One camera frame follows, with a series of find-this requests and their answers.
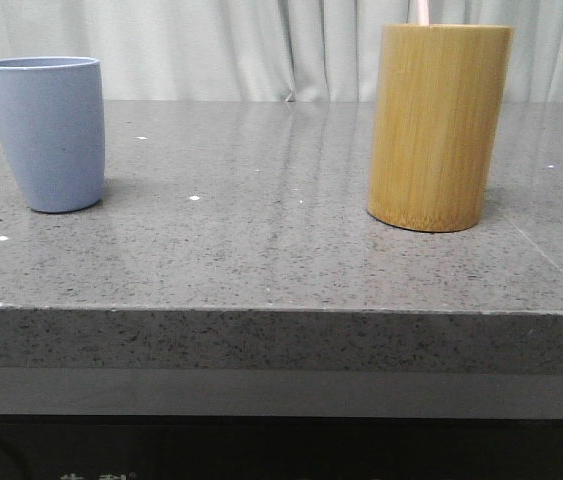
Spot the bamboo cylindrical holder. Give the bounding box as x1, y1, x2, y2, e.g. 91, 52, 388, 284
367, 24, 514, 233

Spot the white curtain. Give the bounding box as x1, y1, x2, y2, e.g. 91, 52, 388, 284
0, 1, 563, 102

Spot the blue plastic cup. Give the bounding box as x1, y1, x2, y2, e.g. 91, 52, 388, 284
0, 56, 105, 213

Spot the pink chopstick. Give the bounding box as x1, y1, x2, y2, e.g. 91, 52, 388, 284
415, 0, 430, 26

